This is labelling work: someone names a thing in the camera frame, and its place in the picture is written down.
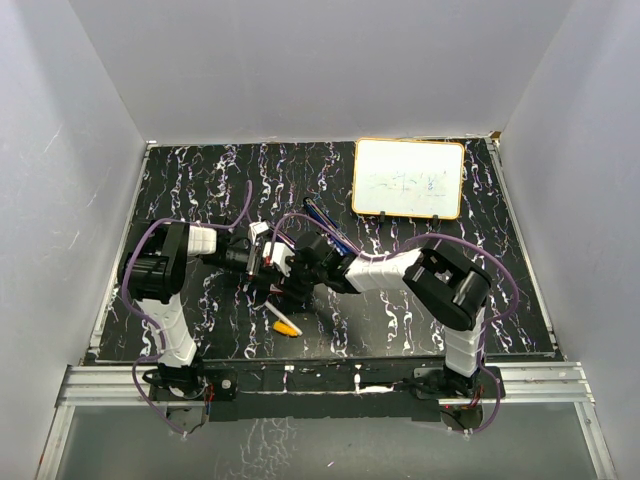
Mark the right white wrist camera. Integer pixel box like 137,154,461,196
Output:
262,241,294,277

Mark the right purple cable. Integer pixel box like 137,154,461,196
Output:
269,213,521,436

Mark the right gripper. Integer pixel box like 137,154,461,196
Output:
275,253,327,301

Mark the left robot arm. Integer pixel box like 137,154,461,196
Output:
117,219,252,399

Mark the small whiteboard orange frame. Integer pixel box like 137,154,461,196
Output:
352,138,466,220

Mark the yellow marker cap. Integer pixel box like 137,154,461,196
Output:
272,321,299,338

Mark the purple cable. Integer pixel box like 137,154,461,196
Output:
269,213,521,436
119,180,256,439

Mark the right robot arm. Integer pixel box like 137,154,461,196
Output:
278,232,492,397

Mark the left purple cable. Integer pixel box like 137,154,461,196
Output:
119,180,256,439

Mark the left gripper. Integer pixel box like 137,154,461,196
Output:
202,241,280,293

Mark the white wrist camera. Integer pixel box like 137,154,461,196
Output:
262,241,294,277
248,221,273,253

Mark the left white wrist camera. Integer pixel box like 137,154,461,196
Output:
248,221,273,253

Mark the white marker pen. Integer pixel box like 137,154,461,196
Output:
264,301,303,337

